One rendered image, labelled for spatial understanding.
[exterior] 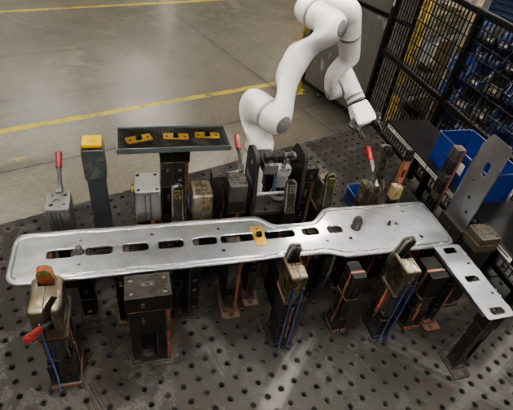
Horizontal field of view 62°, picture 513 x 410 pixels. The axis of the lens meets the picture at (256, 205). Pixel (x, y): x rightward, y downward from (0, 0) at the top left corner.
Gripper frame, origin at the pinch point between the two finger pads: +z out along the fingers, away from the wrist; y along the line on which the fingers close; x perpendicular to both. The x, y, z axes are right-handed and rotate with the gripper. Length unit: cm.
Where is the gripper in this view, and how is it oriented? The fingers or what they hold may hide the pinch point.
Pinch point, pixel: (370, 133)
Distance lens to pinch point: 200.8
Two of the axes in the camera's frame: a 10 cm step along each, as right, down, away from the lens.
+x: 1.7, -1.6, -9.7
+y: -9.1, 3.6, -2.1
